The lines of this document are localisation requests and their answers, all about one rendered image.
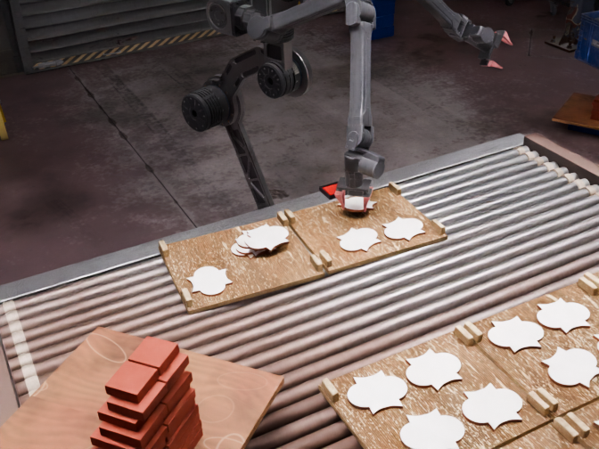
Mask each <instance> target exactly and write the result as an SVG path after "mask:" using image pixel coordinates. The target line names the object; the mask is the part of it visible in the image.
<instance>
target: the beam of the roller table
mask: <svg viewBox="0 0 599 449"><path fill-rule="evenodd" d="M524 136H525V135H522V134H521V133H518V134H515V135H509V136H507V137H504V138H500V139H497V140H494V141H491V142H488V143H483V144H479V145H476V146H473V147H470V148H467V149H463V150H460V151H455V152H452V153H449V154H446V155H443V156H439V157H437V158H433V159H428V160H425V161H422V162H418V163H415V164H413V165H409V166H406V167H401V168H398V169H394V170H391V171H388V172H385V173H383V174H382V176H381V177H380V178H378V179H375V178H372V177H367V178H364V179H370V180H372V184H371V186H372V187H373V191H376V190H380V189H383V188H386V187H389V182H393V183H395V184H402V183H404V182H407V181H411V180H414V179H416V178H420V177H423V176H427V175H431V174H434V173H437V172H440V171H443V170H446V169H450V168H452V167H457V166H461V165H463V164H466V163H470V162H473V161H475V160H478V159H484V158H486V157H490V156H493V155H496V154H499V153H502V152H505V151H510V150H512V149H513V148H516V147H519V146H521V147H522V146H523V140H524ZM336 200H337V199H333V200H329V199H328V198H327V197H326V196H324V195H323V194H322V193H321V192H316V193H312V194H309V195H307V196H303V197H300V198H297V199H294V200H288V201H285V202H282V203H279V204H276V205H273V206H270V207H266V208H262V209H258V210H255V211H251V212H249V213H246V214H242V215H239V216H234V217H231V218H227V219H225V220H221V221H218V222H216V223H212V224H206V225H204V226H201V227H197V228H194V229H191V230H188V231H185V232H181V233H176V234H173V235H170V236H167V237H164V238H160V239H157V240H155V241H149V242H146V243H143V244H140V245H136V246H134V247H130V248H127V249H122V250H119V251H115V252H112V253H110V254H106V255H103V256H99V257H95V258H91V259H88V260H85V261H82V262H79V263H76V264H73V265H67V266H64V267H61V268H58V269H54V270H52V271H49V272H45V273H40V274H37V275H34V276H30V277H28V278H24V279H21V280H18V281H15V282H10V283H6V284H4V285H0V305H2V304H3V303H4V302H7V301H10V300H13V301H14V300H17V299H21V298H25V297H29V296H32V295H35V294H37V293H41V292H44V291H47V290H52V289H55V288H58V287H61V286H64V285H67V284H71V283H73V282H79V281H82V280H84V279H87V278H91V277H94V276H96V275H100V274H103V273H108V272H111V271H114V270H117V269H120V268H123V267H126V266H130V265H134V264H137V263H141V262H143V261H146V260H150V259H153V258H156V257H161V254H160V251H159V241H162V240H164V241H165V243H166V244H169V243H173V242H177V241H183V240H187V239H191V238H194V237H198V236H202V235H205V234H209V233H215V232H219V231H223V230H226V229H230V228H234V227H237V226H242V225H248V224H252V223H256V222H259V221H263V220H267V219H270V218H274V217H277V212H279V211H282V212H283V214H284V210H285V209H289V210H290V211H291V212H294V211H298V210H302V209H305V208H311V207H314V206H318V205H322V204H325V203H329V202H332V201H336Z"/></svg>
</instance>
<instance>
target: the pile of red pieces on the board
mask: <svg viewBox="0 0 599 449"><path fill-rule="evenodd" d="M188 364H189V357H188V355H186V354H183V353H179V348H178V344H177V343H174V342H170V341H166V340H163V339H157V338H154V337H150V336H147V337H146V338H145V339H144V341H143V342H142V343H141V344H140V345H139V347H138V348H137V349H136V350H135V351H134V353H133V354H132V355H131V356H130V357H129V358H128V361H125V362H124V363H123V364H122V365H121V366H120V368H119V369H118V370H117V371H116V372H115V374H114V375H113V376H112V377H111V378H110V380H109V381H108V382H107V383H106V384H105V390H106V394H108V395H111V396H110V397H109V398H108V400H107V401H106V402H105V403H104V404H103V406H102V407H101V408H100V409H99V410H98V411H97V413H98V417H99V420H103V422H102V423H101V424H100V425H99V427H98V428H97V429H96V430H95V431H94V433H93V434H92V435H91V436H90V439H91V443H92V445H93V447H92V448H91V449H193V448H194V447H195V446H196V445H197V444H198V442H199V441H200V439H201V437H202V436H203V433H202V428H201V419H200V415H199V407H198V404H196V403H195V400H194V398H195V397H196V394H195V388H190V383H191V382H192V381H193V375H192V373H191V372H190V371H185V368H186V366H187V365H188Z"/></svg>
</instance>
